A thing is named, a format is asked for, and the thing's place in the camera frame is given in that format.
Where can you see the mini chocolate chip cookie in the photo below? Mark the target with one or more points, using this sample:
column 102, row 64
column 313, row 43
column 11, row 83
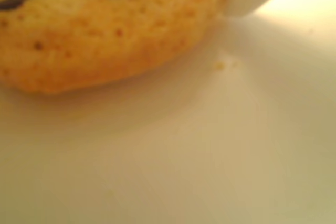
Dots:
column 99, row 32

